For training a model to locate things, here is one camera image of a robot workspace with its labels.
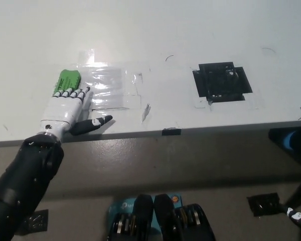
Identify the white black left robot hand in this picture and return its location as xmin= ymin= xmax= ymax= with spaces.
xmin=39 ymin=86 xmax=113 ymax=139

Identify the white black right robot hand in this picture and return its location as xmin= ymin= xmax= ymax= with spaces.
xmin=278 ymin=204 xmax=301 ymax=229

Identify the green whiteboard eraser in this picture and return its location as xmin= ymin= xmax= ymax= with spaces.
xmin=52 ymin=69 xmax=81 ymax=97

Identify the clear plastic sheet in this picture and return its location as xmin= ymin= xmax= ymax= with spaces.
xmin=80 ymin=66 xmax=124 ymax=110

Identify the black and blue object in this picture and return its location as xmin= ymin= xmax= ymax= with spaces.
xmin=267 ymin=128 xmax=301 ymax=165

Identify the small black tape strip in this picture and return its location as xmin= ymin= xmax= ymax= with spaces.
xmin=162 ymin=127 xmax=182 ymax=137

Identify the teal tp-link box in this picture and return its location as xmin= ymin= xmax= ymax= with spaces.
xmin=108 ymin=193 xmax=183 ymax=230

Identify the black tape square patch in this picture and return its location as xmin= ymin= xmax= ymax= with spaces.
xmin=192 ymin=61 xmax=253 ymax=103

